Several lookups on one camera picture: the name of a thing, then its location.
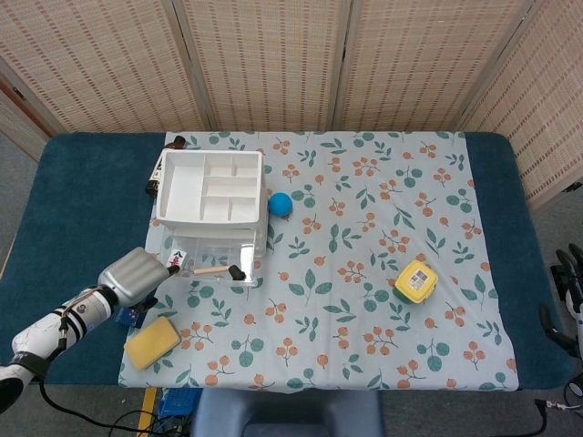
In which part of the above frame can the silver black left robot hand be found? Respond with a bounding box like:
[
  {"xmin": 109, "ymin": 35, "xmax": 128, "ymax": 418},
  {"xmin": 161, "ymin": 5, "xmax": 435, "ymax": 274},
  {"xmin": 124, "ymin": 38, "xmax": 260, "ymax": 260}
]
[{"xmin": 97, "ymin": 247, "xmax": 183, "ymax": 313}]

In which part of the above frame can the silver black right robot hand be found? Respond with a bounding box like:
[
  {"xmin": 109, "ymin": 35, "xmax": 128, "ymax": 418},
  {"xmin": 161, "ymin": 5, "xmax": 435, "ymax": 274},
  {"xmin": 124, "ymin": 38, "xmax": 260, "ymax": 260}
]
[{"xmin": 539, "ymin": 243, "xmax": 583, "ymax": 354}]

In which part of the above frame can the clear plastic drawer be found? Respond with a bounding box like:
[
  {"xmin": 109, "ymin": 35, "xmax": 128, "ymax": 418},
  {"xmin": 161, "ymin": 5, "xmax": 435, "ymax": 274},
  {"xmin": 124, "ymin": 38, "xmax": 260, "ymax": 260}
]
[{"xmin": 162, "ymin": 229, "xmax": 259, "ymax": 288}]

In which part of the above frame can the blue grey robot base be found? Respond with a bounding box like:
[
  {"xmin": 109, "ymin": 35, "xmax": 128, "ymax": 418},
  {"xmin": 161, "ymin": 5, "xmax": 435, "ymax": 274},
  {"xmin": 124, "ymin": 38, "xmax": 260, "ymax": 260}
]
[{"xmin": 189, "ymin": 389, "xmax": 384, "ymax": 437}]

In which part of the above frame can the white plastic drawer organizer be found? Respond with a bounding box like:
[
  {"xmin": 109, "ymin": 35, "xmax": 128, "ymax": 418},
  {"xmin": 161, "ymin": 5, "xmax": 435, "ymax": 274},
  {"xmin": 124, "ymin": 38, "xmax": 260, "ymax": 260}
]
[{"xmin": 154, "ymin": 149, "xmax": 270, "ymax": 259}]

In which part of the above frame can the dark blue printed box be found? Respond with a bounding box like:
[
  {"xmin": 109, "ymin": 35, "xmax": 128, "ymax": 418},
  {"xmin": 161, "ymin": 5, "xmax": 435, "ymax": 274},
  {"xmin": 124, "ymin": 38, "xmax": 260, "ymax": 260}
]
[{"xmin": 113, "ymin": 305, "xmax": 150, "ymax": 330}]

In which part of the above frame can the yellow sponge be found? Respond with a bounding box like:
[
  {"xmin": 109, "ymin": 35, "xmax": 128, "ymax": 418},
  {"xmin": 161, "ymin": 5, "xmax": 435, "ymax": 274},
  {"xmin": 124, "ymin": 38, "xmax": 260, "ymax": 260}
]
[{"xmin": 123, "ymin": 317, "xmax": 181, "ymax": 371}]

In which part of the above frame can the teal table cover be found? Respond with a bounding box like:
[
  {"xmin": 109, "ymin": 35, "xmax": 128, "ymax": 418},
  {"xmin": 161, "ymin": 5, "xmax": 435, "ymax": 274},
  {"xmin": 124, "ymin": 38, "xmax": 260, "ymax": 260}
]
[{"xmin": 0, "ymin": 131, "xmax": 575, "ymax": 388}]

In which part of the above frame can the blue plastic crate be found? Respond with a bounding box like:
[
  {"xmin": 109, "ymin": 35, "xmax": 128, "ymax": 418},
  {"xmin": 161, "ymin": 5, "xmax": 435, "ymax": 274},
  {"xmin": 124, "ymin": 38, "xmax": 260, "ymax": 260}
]
[{"xmin": 158, "ymin": 387, "xmax": 202, "ymax": 418}]

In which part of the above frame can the brown glass bottle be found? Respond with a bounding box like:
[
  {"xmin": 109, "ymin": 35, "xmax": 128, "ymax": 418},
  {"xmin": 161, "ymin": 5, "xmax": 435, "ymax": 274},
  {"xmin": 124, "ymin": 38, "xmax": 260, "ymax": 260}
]
[{"xmin": 145, "ymin": 135, "xmax": 186, "ymax": 197}]

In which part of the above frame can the green container with yellow lid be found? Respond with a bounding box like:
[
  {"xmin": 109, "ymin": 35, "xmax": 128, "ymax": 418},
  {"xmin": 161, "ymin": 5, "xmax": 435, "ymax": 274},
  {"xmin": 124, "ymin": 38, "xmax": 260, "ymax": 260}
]
[{"xmin": 393, "ymin": 259, "xmax": 440, "ymax": 307}]

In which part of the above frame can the blue ball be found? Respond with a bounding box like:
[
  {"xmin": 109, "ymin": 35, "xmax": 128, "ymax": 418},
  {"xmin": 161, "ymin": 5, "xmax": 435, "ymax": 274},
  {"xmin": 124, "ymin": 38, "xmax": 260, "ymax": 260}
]
[{"xmin": 268, "ymin": 191, "xmax": 294, "ymax": 218}]

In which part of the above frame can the floral print tablecloth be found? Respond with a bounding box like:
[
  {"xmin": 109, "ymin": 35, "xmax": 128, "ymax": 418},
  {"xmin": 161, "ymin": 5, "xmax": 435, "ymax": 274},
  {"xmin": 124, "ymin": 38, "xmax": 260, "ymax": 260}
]
[{"xmin": 117, "ymin": 130, "xmax": 520, "ymax": 392}]

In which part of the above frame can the bamboo folding screen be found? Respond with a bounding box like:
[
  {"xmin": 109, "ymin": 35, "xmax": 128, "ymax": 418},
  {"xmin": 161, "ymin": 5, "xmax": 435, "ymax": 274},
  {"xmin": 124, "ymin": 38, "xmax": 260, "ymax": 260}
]
[{"xmin": 0, "ymin": 0, "xmax": 583, "ymax": 213}]

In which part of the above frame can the wooden handled brush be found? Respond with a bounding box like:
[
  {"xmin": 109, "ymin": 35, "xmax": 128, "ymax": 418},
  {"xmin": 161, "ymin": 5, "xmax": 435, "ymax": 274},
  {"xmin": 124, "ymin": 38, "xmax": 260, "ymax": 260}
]
[{"xmin": 193, "ymin": 265, "xmax": 248, "ymax": 281}]

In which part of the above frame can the black cable with connector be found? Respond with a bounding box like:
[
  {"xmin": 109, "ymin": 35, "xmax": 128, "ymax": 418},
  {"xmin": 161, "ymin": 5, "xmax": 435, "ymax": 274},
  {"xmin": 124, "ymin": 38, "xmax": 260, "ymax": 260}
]
[{"xmin": 496, "ymin": 396, "xmax": 548, "ymax": 437}]

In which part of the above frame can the black floor cable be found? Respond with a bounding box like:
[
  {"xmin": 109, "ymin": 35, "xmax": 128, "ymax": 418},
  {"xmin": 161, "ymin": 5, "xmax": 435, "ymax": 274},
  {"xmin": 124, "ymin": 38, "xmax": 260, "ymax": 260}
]
[{"xmin": 38, "ymin": 377, "xmax": 192, "ymax": 437}]

